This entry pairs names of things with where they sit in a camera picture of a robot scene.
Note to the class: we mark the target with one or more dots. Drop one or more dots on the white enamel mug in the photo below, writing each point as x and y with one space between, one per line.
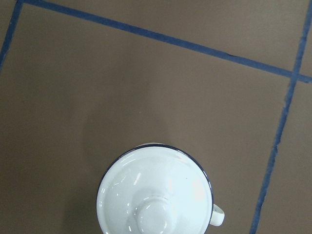
217 214

